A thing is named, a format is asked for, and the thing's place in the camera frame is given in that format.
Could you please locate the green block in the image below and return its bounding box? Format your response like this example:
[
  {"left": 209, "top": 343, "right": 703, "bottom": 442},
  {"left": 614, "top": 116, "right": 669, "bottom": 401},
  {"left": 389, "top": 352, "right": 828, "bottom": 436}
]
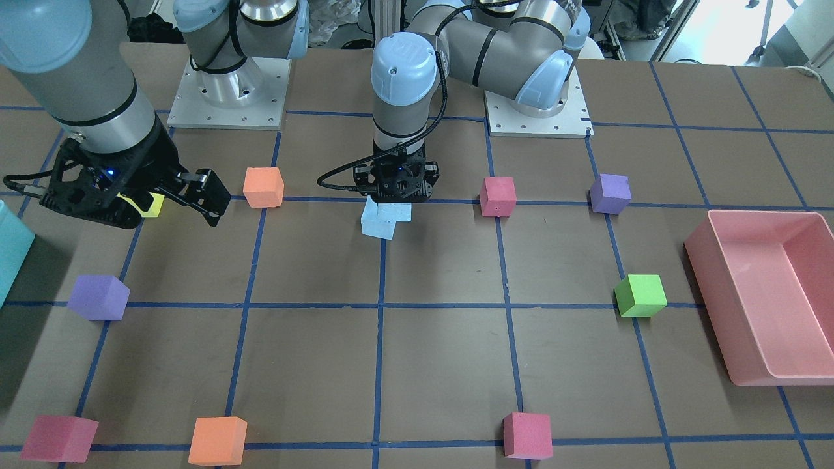
[{"left": 614, "top": 274, "right": 668, "bottom": 317}]

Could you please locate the purple block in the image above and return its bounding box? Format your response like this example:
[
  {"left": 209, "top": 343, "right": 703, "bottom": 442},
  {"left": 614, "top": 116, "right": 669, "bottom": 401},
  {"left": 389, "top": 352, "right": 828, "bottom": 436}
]
[
  {"left": 66, "top": 274, "right": 130, "bottom": 321},
  {"left": 589, "top": 173, "right": 632, "bottom": 216}
]

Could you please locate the orange block near base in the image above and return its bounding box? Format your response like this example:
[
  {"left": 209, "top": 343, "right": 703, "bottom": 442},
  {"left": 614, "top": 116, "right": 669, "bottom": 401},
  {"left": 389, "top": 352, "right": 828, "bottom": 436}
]
[{"left": 242, "top": 167, "right": 284, "bottom": 208}]

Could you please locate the pink block near desk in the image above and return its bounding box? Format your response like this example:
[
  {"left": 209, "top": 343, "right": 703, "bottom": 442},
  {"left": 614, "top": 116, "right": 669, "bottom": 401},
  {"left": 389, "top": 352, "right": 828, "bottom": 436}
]
[
  {"left": 20, "top": 415, "right": 99, "bottom": 463},
  {"left": 502, "top": 412, "right": 554, "bottom": 461}
]

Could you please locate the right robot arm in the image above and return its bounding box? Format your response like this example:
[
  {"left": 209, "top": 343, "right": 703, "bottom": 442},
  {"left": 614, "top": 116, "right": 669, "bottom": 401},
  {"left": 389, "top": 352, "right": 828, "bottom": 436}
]
[{"left": 2, "top": 1, "right": 310, "bottom": 229}]

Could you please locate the cyan plastic tray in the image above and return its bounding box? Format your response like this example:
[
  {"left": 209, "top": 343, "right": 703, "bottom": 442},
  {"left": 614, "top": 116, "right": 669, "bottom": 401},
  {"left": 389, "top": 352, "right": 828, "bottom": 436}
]
[{"left": 1, "top": 200, "right": 35, "bottom": 306}]

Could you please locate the light blue block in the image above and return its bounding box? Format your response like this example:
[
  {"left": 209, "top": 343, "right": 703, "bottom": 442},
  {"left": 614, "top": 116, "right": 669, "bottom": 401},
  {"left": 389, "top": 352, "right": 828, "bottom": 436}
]
[{"left": 360, "top": 206, "right": 398, "bottom": 240}]

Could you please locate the yellow block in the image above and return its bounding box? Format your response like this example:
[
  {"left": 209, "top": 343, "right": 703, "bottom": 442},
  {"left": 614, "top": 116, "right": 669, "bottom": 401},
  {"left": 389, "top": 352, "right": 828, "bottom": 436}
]
[{"left": 140, "top": 193, "right": 164, "bottom": 218}]

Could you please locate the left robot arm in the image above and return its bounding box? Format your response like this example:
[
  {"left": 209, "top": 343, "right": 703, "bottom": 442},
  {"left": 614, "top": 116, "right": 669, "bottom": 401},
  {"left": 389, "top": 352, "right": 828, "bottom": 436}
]
[{"left": 347, "top": 1, "right": 592, "bottom": 204}]

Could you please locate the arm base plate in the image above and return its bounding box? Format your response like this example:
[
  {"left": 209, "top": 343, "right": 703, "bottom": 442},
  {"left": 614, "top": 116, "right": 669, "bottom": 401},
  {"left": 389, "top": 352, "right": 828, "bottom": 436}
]
[
  {"left": 483, "top": 68, "right": 595, "bottom": 139},
  {"left": 167, "top": 57, "right": 293, "bottom": 131}
]

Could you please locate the orange block near desk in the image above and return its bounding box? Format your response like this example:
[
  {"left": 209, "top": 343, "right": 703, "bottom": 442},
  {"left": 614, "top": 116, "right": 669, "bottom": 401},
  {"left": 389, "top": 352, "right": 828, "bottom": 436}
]
[{"left": 188, "top": 416, "right": 248, "bottom": 466}]

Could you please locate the pink plastic tray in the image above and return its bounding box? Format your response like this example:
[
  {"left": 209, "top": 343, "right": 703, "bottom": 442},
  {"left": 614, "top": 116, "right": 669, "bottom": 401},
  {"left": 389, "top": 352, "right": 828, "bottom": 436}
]
[{"left": 685, "top": 210, "right": 833, "bottom": 386}]

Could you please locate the dark pink block near base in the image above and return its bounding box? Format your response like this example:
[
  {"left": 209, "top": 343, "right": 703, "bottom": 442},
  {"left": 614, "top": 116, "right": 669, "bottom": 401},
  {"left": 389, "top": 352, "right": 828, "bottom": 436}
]
[{"left": 479, "top": 177, "right": 517, "bottom": 218}]

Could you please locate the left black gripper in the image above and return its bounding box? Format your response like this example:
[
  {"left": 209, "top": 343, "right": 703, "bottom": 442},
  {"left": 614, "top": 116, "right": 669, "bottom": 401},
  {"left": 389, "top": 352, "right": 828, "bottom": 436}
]
[{"left": 352, "top": 147, "right": 440, "bottom": 204}]

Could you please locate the aluminium frame post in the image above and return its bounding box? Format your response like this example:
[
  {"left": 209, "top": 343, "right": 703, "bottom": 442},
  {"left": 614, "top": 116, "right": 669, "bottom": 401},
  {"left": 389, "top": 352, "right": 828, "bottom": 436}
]
[{"left": 367, "top": 0, "right": 404, "bottom": 44}]

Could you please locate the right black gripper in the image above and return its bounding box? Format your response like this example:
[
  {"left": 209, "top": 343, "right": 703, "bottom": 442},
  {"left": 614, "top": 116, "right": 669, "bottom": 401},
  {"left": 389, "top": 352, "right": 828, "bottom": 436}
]
[{"left": 40, "top": 127, "right": 231, "bottom": 229}]

